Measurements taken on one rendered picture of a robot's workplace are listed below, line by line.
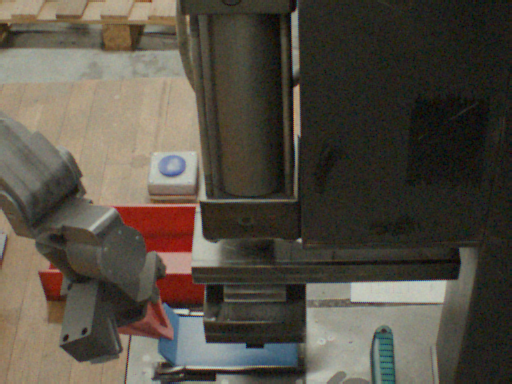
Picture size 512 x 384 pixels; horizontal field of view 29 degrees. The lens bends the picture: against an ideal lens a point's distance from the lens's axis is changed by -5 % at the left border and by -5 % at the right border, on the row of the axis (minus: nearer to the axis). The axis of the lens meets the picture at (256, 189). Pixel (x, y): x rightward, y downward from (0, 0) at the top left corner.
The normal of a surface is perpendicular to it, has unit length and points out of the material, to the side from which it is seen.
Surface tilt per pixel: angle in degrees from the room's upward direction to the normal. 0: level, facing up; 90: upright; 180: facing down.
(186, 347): 0
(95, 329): 60
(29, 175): 26
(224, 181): 90
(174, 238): 0
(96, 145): 0
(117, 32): 90
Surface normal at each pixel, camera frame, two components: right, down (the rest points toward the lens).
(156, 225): -0.03, 0.71
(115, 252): 0.70, 0.07
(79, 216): -0.37, -0.81
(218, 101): -0.51, 0.62
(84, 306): -0.53, -0.61
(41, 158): 0.32, -0.45
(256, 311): -0.04, -0.71
